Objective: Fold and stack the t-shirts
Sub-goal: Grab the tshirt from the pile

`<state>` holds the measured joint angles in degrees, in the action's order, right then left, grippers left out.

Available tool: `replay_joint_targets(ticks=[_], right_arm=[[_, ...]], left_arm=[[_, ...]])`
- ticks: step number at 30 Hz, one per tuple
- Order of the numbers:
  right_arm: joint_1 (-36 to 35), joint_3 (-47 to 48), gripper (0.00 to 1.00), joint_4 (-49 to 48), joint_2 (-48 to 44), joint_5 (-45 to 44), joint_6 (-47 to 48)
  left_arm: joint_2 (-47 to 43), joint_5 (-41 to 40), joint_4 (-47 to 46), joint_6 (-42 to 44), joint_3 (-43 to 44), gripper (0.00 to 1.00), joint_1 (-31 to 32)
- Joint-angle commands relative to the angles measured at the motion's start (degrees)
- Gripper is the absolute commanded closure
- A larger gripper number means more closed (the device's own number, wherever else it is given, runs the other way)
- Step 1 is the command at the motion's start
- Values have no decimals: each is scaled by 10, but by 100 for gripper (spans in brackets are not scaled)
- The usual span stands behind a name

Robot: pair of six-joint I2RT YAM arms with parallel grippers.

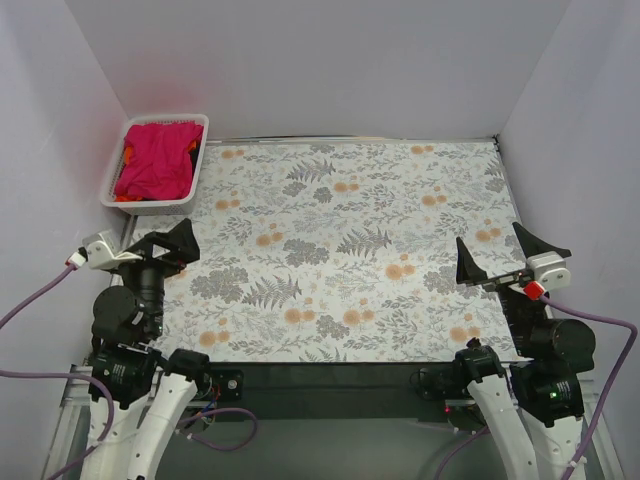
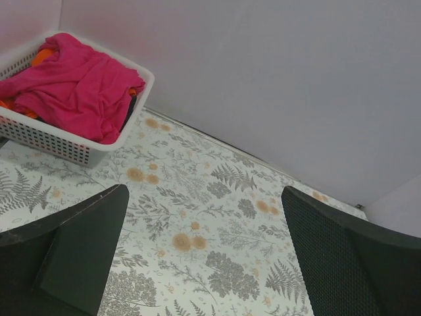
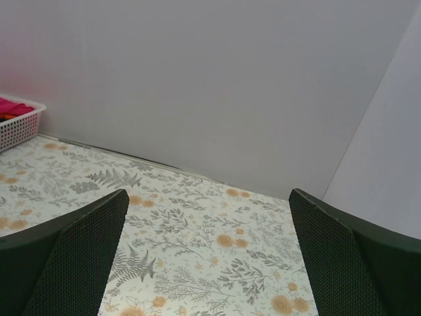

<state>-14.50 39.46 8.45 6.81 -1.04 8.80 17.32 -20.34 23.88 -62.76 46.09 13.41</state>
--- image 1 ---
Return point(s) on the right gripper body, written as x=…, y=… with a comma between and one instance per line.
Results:
x=498, y=280

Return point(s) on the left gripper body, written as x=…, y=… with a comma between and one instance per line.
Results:
x=151, y=258

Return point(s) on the white plastic laundry basket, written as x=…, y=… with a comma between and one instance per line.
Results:
x=153, y=207

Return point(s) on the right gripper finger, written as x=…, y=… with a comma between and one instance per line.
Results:
x=531, y=245
x=467, y=271

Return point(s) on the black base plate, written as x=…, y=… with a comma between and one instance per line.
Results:
x=336, y=391

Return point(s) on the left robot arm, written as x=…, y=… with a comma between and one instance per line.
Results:
x=137, y=397

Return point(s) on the orange t shirt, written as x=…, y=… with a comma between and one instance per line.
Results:
x=155, y=173

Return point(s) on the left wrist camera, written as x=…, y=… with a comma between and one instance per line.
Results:
x=100, y=252

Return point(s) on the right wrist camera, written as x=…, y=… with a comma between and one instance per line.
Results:
x=549, y=272

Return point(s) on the magenta t shirt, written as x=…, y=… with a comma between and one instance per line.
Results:
x=155, y=134

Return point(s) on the floral patterned table mat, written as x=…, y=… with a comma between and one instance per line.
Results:
x=343, y=252

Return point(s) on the black t shirt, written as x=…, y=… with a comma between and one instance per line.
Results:
x=196, y=150

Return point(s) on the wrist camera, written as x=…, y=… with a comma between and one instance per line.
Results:
x=549, y=272
x=100, y=252

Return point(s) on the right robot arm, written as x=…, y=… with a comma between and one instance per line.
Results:
x=534, y=408

